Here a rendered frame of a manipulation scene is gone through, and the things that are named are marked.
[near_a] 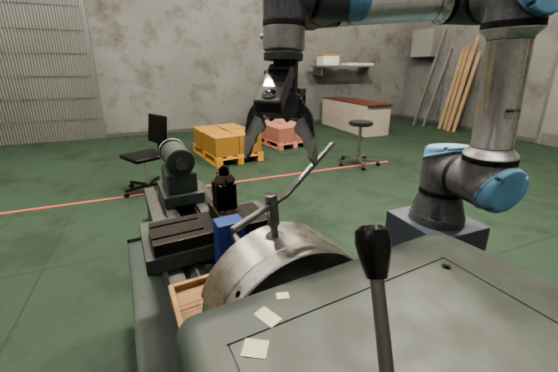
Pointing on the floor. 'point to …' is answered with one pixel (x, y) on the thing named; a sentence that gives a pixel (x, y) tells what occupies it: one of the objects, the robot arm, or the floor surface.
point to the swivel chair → (159, 128)
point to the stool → (359, 143)
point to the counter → (332, 115)
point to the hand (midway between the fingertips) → (278, 163)
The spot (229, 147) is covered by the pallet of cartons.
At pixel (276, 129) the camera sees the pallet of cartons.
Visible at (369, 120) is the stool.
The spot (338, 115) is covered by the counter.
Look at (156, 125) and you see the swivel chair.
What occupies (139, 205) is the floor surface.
